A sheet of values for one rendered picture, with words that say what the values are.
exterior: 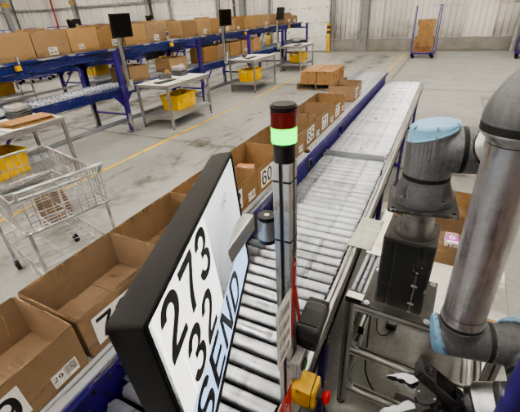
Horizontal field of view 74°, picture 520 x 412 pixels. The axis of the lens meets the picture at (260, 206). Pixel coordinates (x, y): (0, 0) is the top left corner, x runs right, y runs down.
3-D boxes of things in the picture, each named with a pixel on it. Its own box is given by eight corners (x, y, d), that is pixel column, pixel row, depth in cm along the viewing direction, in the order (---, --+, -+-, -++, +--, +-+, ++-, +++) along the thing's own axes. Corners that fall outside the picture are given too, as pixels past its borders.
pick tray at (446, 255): (475, 271, 154) (481, 253, 149) (385, 251, 170) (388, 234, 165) (472, 237, 176) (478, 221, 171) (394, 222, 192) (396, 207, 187)
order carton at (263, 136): (284, 170, 230) (284, 145, 221) (245, 164, 242) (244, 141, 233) (304, 150, 260) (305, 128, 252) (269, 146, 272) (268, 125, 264)
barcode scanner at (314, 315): (330, 321, 103) (331, 298, 97) (318, 356, 95) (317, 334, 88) (309, 314, 106) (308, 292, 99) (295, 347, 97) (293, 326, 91)
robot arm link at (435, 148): (401, 163, 125) (407, 114, 117) (454, 165, 120) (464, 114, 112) (403, 179, 112) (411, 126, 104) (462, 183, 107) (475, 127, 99)
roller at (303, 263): (338, 281, 160) (339, 273, 158) (240, 255, 181) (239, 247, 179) (341, 275, 164) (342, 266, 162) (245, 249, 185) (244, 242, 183)
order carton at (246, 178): (222, 231, 169) (218, 201, 161) (175, 220, 181) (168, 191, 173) (258, 196, 199) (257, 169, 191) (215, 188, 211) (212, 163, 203)
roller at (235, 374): (284, 409, 110) (284, 400, 108) (159, 352, 131) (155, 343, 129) (290, 395, 114) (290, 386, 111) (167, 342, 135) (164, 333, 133)
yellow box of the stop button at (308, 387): (318, 414, 98) (319, 399, 95) (289, 401, 102) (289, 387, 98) (332, 371, 109) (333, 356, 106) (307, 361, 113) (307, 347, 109)
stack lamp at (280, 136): (291, 146, 64) (291, 114, 61) (266, 144, 66) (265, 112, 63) (301, 138, 67) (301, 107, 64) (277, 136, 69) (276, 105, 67)
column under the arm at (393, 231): (437, 284, 148) (455, 220, 132) (430, 329, 128) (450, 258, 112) (375, 268, 159) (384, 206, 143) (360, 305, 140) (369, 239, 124)
